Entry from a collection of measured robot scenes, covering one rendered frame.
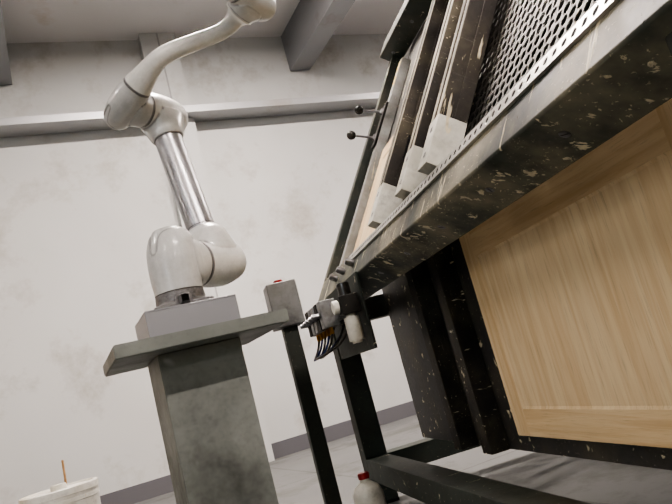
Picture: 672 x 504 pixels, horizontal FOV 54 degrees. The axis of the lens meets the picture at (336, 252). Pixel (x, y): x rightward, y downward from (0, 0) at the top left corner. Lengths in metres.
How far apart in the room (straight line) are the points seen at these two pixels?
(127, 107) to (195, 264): 0.62
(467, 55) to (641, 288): 0.68
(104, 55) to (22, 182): 1.32
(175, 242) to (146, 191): 3.50
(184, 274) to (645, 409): 1.34
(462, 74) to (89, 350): 4.14
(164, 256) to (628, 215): 1.37
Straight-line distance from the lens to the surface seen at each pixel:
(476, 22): 1.68
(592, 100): 0.94
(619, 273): 1.32
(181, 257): 2.10
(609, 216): 1.30
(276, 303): 2.59
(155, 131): 2.47
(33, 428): 5.22
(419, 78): 2.12
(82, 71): 6.01
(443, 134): 1.51
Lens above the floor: 0.53
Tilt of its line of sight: 10 degrees up
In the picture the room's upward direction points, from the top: 15 degrees counter-clockwise
